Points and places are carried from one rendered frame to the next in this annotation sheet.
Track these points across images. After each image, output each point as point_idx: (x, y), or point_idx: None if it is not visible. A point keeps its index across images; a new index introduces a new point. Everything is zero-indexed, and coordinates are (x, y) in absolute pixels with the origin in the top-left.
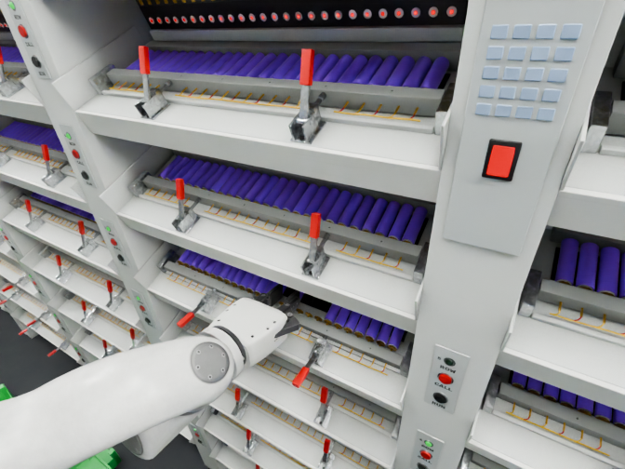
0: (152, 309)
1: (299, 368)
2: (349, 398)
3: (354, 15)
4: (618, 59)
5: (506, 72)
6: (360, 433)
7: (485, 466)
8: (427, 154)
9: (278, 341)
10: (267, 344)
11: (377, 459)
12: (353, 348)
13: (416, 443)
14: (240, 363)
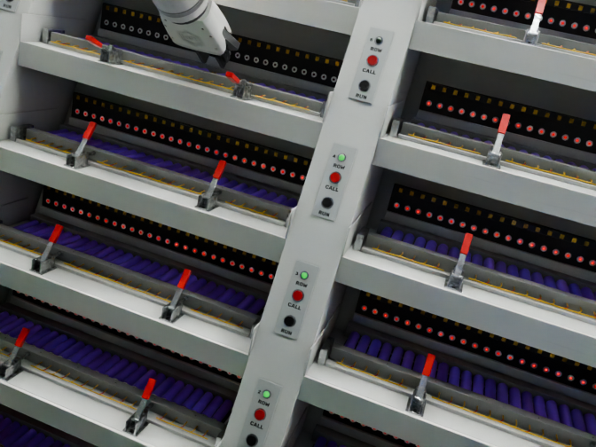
0: (2, 75)
1: (180, 174)
2: (240, 194)
3: None
4: None
5: None
6: (249, 220)
7: (380, 238)
8: None
9: (222, 38)
10: (220, 22)
11: (269, 231)
12: (278, 96)
13: (327, 165)
14: (207, 0)
